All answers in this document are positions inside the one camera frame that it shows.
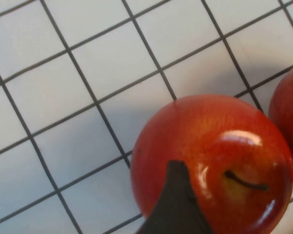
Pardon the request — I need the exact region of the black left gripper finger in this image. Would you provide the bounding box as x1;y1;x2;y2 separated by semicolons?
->
136;160;213;234

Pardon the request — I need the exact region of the red apple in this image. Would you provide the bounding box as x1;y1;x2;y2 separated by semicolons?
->
130;94;293;234
268;62;293;176

